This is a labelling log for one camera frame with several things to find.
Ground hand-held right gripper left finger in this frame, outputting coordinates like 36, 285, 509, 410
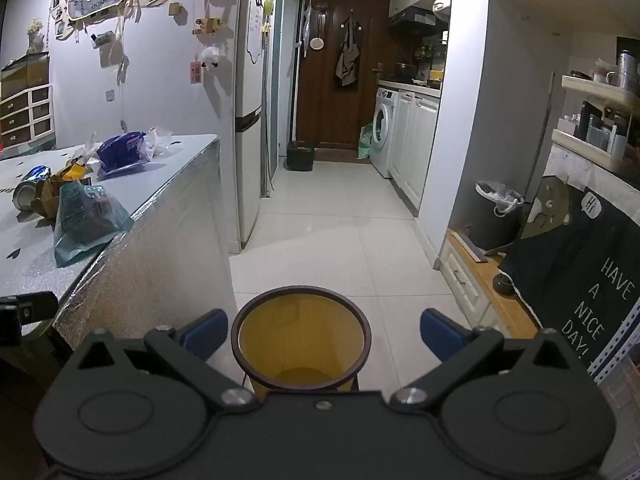
70, 309, 259, 413

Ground dark printed bear cloth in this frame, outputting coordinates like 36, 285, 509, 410
497, 175, 640, 377

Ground low cabinet with wooden top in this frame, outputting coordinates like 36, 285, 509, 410
439, 229, 540, 341

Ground white wall shelf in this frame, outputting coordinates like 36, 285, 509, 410
551, 35, 640, 172

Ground black range hood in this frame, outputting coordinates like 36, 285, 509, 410
389, 6, 442, 37

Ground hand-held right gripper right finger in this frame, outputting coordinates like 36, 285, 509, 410
390, 309, 583, 413

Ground grey bin with white liner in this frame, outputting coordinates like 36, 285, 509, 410
475, 180, 525, 252

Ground black floor bin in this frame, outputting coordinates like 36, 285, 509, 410
286, 140, 316, 172

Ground brown wooden door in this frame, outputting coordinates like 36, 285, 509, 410
295, 0, 392, 150

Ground yellow waste bin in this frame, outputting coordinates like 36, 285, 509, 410
231, 285, 373, 395

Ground hanging apron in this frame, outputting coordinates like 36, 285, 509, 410
334, 10, 362, 89

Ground crushed metal can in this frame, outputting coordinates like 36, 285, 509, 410
12, 166, 52, 212

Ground white plastic crate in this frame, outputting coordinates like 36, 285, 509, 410
594, 360, 640, 480

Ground white kitchen base cabinets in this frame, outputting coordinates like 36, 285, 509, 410
390, 89, 442, 212

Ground white refrigerator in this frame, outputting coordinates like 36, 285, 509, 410
231, 0, 275, 256

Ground white hanging rack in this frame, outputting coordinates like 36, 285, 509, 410
298, 0, 332, 59

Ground green plastic bag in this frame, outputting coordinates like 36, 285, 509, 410
357, 123, 376, 161

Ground dried flower bouquet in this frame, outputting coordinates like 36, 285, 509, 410
26, 18, 46, 54

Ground glass tank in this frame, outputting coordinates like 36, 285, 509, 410
0, 52, 51, 99

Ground blue snack bag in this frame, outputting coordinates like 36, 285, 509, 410
96, 131, 152, 177

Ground clear plastic bag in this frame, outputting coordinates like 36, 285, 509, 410
144, 126, 174, 161

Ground white drawer cabinet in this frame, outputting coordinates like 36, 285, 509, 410
0, 85, 55, 149

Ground teal plastic bag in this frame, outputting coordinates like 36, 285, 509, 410
54, 180, 136, 269

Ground clear wrapper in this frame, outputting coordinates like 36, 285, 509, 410
75, 131, 103, 168

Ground white washing machine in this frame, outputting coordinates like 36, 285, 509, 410
371, 87, 400, 179

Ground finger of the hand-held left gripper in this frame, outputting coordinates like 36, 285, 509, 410
0, 291, 59, 346

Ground brown paper wrapper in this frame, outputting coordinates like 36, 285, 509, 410
31, 156, 94, 219

